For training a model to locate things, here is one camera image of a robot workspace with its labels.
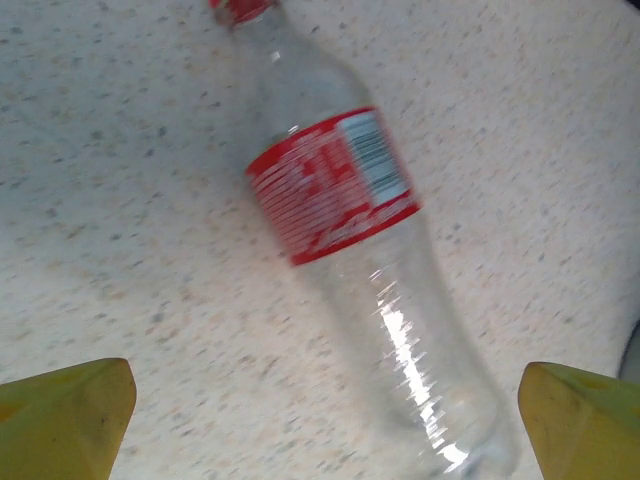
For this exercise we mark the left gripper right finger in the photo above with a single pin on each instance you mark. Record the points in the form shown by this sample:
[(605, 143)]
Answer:
[(590, 435)]

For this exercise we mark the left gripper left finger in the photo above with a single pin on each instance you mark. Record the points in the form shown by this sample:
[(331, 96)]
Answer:
[(60, 430)]

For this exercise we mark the Coke bottle with red cap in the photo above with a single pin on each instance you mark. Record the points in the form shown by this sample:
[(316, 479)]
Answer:
[(330, 190)]

